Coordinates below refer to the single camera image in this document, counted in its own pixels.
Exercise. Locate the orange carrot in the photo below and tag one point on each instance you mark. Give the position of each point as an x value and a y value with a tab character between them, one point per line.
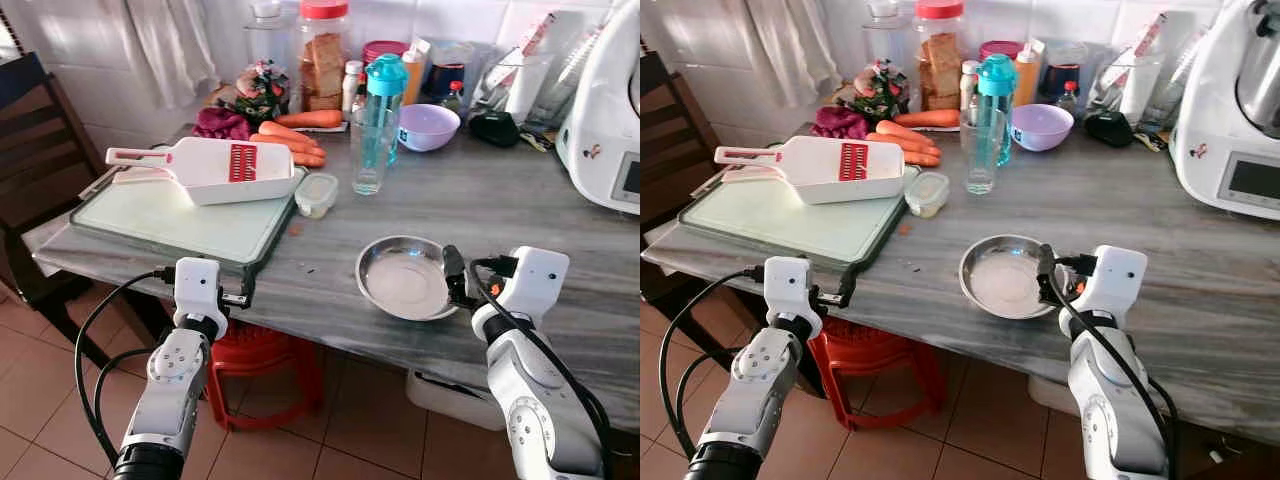
285	146
310	118
905	133
310	160
900	147
930	118
925	160
285	132

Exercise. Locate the clear bag of vegetables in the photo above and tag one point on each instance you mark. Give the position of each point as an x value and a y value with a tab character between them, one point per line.
262	90
880	90

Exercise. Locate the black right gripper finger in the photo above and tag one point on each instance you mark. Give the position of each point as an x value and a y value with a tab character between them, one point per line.
453	270
1047	268

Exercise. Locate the dark glass jar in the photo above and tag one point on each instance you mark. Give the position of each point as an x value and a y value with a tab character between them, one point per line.
1062	75
450	72

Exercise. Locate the maroon lidded container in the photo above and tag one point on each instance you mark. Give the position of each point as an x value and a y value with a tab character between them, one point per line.
1000	48
383	50

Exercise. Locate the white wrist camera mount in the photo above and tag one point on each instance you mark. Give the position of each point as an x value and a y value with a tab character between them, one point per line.
1118	275
197	285
790	285
535	275

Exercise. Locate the clear plastic bag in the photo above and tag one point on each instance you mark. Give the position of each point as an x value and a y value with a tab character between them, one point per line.
1140	75
525	80

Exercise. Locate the small red capped bottle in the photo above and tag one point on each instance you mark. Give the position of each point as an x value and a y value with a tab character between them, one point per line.
455	98
1068	98

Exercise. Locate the orange sauce bottle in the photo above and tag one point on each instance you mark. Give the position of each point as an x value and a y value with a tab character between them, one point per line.
1027	72
414	72

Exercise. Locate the white plastic box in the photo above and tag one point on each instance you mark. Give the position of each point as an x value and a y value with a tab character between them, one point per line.
450	400
1045	392

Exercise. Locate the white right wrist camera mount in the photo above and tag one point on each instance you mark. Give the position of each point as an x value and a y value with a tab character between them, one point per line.
1118	275
535	275

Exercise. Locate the black pouch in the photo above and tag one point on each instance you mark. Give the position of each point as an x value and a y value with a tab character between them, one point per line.
1108	128
494	130

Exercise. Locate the white kitchen appliance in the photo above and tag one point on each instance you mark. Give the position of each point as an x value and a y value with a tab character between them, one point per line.
1220	110
600	110

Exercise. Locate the pale green cutting board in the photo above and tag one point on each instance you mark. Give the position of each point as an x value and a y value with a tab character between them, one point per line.
170	225
780	225

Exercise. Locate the round steel plate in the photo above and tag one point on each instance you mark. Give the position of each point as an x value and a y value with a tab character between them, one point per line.
405	280
1005	280

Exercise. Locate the clear drinking glass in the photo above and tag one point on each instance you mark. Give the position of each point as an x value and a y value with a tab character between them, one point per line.
370	160
980	160

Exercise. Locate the small purple bowl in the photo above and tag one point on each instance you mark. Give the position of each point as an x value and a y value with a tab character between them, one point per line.
1040	128
428	128

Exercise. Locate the small clear plastic container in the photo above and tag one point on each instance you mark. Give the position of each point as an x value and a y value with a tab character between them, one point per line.
316	195
927	195

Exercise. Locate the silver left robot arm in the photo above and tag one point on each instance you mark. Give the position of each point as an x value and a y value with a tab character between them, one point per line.
170	390
755	390

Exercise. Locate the dark wooden chair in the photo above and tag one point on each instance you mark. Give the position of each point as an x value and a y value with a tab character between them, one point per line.
665	150
40	150

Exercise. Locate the white red mandoline slicer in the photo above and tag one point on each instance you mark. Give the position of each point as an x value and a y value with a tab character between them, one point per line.
210	170
815	170

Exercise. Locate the white hanging towel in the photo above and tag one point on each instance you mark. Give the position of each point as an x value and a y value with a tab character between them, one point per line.
790	50
170	50

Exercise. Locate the small white bottle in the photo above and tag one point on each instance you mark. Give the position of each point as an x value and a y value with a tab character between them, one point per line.
352	88
969	85

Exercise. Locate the red lidded cracker jar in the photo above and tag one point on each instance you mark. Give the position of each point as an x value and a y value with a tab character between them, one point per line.
323	60
940	60

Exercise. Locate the red plastic stool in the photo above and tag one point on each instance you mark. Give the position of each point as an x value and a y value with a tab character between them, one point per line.
260	350
880	360

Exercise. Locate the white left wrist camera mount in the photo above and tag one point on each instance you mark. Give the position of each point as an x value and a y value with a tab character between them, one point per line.
790	285
197	285

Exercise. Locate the clear empty jar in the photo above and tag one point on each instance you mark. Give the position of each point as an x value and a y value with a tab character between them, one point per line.
266	35
885	30

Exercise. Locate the teal lidded water bottle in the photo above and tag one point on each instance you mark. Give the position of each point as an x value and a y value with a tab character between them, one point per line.
388	75
997	75

